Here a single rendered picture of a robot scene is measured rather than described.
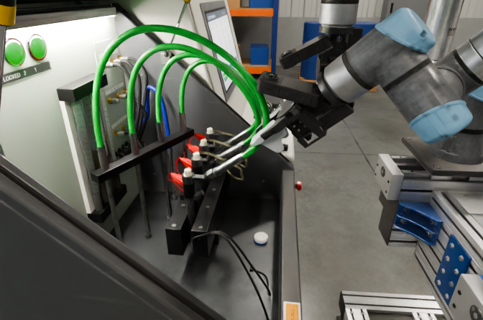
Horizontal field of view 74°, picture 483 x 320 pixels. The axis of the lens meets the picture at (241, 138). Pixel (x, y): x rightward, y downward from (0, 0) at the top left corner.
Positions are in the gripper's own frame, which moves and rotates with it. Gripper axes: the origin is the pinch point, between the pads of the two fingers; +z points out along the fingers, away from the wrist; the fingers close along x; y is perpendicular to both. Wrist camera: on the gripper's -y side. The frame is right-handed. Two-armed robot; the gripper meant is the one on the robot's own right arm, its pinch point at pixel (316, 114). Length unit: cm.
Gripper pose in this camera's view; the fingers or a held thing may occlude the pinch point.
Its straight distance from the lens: 78.4
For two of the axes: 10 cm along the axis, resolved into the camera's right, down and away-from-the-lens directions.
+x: 1.2, -4.1, 9.0
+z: 0.0, 9.1, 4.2
